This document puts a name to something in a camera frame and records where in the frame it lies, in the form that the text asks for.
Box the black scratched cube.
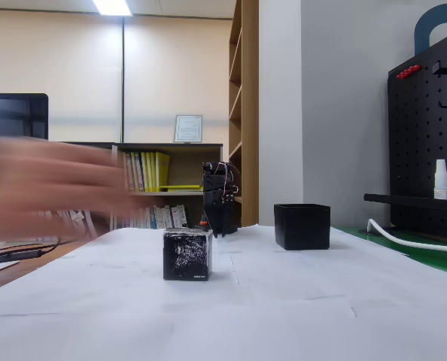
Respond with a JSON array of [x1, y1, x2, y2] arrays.
[[163, 227, 215, 282]]

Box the black open box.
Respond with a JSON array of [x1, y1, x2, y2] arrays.
[[273, 203, 332, 251]]

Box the person hand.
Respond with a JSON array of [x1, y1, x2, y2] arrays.
[[0, 135, 161, 244]]

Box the flat yellow folder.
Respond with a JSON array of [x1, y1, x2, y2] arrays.
[[158, 184, 204, 193]]

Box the white paper sheet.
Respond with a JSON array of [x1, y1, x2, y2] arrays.
[[229, 250, 447, 302], [178, 223, 345, 253], [0, 253, 243, 317], [35, 227, 185, 264], [169, 296, 447, 361], [0, 305, 174, 361]]

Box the low wooden bookshelf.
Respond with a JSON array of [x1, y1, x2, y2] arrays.
[[112, 142, 224, 231], [48, 141, 116, 241]]

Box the thick yellow binder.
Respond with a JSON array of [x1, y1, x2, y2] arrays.
[[154, 151, 172, 193]]

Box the narrow yellow binder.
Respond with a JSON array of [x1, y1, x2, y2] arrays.
[[140, 151, 151, 193], [147, 151, 157, 193]]

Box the framed certificate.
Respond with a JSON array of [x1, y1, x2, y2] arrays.
[[173, 114, 204, 144]]

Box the green spine book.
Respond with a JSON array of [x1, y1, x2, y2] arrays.
[[134, 151, 146, 193]]

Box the tall wooden bookshelf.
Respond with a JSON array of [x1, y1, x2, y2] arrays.
[[228, 0, 260, 229]]

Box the black pegboard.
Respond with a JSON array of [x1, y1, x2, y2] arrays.
[[363, 26, 447, 242]]

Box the ceiling light panel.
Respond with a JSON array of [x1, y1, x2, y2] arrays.
[[91, 0, 133, 17]]

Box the white dropper bottle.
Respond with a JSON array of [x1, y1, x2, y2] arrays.
[[433, 159, 447, 201]]

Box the white laptop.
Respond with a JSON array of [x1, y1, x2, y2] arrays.
[[0, 93, 50, 264]]

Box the dark blue arch board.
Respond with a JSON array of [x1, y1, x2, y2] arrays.
[[413, 2, 447, 56]]

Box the red white servo wire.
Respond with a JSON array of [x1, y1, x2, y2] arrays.
[[216, 162, 235, 206]]

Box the white power strip cable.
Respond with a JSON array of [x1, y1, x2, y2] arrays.
[[366, 218, 447, 255]]

